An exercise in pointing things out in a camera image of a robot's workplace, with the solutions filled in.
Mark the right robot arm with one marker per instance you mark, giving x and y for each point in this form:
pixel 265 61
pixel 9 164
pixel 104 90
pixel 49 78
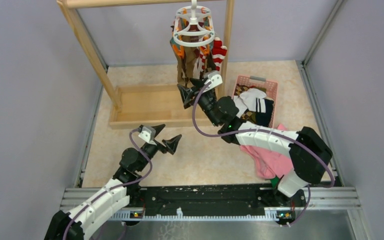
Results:
pixel 308 152

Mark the white sock in basket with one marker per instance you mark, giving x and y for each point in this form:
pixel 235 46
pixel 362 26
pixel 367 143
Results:
pixel 240 105

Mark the brown argyle socks in basket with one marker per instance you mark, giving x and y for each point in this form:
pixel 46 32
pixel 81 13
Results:
pixel 247 115

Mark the pink cloth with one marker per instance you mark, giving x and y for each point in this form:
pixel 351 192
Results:
pixel 268 164

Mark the white round clip hanger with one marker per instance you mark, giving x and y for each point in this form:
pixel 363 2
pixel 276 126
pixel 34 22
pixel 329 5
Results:
pixel 193 28

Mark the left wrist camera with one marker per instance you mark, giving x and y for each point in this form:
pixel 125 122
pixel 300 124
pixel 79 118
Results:
pixel 147 134

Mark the navy sock in basket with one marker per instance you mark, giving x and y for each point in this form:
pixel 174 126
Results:
pixel 265 114

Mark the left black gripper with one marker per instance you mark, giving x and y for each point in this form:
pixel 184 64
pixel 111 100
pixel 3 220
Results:
pixel 170 145

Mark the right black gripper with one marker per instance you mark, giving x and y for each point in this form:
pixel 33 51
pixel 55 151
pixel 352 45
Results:
pixel 187 94

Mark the red white striped sock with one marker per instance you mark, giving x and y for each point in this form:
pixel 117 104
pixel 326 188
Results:
pixel 218 52

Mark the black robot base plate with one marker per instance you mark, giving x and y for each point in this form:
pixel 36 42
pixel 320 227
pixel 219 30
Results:
pixel 230 200

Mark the tan hanging sock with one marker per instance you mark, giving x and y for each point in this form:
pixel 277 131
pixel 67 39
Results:
pixel 180 71

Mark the pink laundry basket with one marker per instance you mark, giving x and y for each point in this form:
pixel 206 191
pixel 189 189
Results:
pixel 269 87

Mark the wooden drying rack frame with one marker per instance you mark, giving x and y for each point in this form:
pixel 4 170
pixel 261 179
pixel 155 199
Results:
pixel 151 104

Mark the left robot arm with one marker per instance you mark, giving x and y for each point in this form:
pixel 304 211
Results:
pixel 82 221

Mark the white sock black stripes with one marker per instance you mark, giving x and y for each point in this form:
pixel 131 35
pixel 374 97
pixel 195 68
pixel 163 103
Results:
pixel 254 100

